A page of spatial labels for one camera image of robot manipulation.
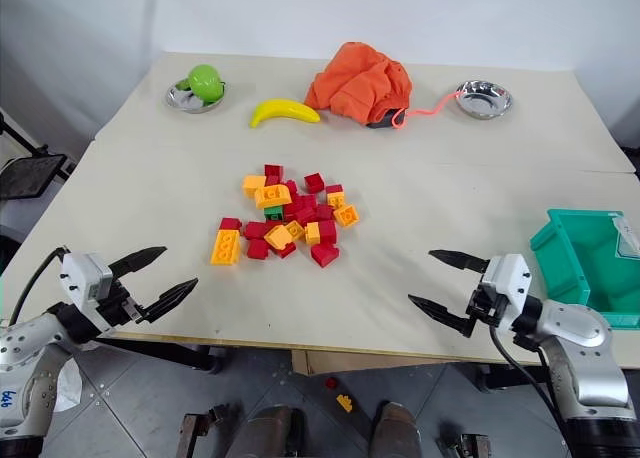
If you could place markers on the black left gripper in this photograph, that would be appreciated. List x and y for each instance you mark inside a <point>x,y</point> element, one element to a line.
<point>119,304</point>

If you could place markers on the green toy apple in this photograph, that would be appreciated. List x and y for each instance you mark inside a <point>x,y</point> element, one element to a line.
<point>204,81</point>

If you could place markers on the steel bowl with cloth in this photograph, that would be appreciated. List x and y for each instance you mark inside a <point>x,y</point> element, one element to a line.
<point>192,102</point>

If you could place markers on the dark rounded shape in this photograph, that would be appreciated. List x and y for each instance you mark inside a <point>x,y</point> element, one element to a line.
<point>272,430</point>
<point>395,430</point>

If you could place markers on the yellow toy banana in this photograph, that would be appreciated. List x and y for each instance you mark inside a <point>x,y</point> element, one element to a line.
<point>282,112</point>

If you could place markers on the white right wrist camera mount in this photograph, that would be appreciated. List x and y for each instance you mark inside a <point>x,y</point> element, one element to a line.
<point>507,283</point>

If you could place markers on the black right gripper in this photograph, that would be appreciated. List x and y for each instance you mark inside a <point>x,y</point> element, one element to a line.
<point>482,303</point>

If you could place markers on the black metal stand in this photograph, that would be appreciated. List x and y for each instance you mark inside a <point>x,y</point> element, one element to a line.
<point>30,170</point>

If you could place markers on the clear plastic bag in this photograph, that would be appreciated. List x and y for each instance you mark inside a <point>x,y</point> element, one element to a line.
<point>627,235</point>

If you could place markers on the rusty metal bracket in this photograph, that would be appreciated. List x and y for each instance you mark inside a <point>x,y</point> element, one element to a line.
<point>467,444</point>
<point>200,430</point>

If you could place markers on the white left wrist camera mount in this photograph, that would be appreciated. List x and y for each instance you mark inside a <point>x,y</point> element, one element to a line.
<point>82,277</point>

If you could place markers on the black table leg bar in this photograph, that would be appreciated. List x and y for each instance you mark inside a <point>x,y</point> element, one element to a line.
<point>165,353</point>

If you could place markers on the green plastic building brick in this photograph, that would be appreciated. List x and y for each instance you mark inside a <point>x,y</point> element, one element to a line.
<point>273,212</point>

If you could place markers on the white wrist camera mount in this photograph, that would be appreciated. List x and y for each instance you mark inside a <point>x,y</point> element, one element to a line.
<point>507,283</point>
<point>82,277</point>

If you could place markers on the empty steel bowl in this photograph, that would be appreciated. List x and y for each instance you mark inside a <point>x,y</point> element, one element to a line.
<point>484,98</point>

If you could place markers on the green plastic bin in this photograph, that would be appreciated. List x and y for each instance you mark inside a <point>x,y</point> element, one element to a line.
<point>590,268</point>

